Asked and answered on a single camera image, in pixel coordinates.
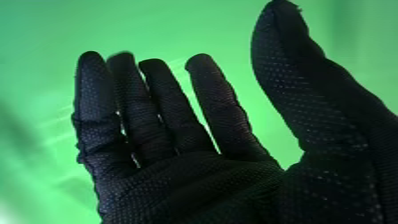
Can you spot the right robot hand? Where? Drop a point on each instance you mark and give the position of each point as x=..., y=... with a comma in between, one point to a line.
x=236, y=193

